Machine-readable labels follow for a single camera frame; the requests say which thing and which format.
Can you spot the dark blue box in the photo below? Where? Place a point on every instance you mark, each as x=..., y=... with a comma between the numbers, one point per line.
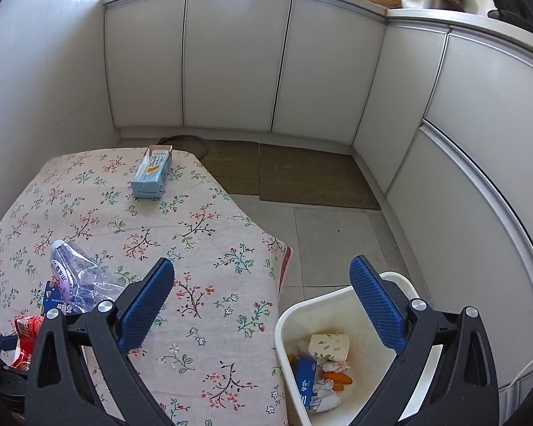
x=304, y=381

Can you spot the large orange peel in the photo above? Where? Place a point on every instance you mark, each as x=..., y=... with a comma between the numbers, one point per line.
x=337, y=378

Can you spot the floral tablecloth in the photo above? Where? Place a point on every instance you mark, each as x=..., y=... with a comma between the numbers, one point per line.
x=115, y=213

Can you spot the white kitchen cabinet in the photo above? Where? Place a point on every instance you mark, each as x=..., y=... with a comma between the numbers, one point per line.
x=231, y=62

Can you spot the white paper cup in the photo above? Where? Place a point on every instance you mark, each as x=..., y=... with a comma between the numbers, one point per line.
x=328, y=346

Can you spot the red noodle wrapper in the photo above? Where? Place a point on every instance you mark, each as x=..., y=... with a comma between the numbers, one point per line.
x=26, y=328

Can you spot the silver white wrapper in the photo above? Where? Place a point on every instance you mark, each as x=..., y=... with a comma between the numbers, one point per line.
x=326, y=397

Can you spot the large brown floor mat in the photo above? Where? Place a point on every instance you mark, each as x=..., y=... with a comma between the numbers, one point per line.
x=315, y=177

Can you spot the crushed clear plastic bottle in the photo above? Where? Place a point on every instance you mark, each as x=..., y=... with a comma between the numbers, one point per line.
x=71, y=270

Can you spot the small brown floor mat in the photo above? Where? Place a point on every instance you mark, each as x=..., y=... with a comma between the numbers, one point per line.
x=233, y=168

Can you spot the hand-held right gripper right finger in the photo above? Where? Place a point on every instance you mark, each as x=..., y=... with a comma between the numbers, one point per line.
x=375, y=301

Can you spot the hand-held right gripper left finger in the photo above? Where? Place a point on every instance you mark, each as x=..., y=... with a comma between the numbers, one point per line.
x=144, y=306

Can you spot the white plastic bin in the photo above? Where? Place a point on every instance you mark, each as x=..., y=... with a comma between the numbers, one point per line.
x=320, y=315

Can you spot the light blue carton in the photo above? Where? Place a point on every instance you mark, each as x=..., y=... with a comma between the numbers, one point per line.
x=151, y=177

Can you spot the tissue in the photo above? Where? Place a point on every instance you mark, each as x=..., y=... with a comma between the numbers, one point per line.
x=336, y=365

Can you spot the blue box with nut print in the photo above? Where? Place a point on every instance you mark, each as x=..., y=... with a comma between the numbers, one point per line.
x=51, y=299

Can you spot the metal tray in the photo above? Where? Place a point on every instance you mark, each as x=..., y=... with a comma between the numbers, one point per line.
x=426, y=2

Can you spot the round dark stool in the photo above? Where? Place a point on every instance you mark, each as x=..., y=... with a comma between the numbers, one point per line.
x=182, y=143

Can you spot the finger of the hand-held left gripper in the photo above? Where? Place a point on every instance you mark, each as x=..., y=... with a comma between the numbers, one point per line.
x=9, y=342

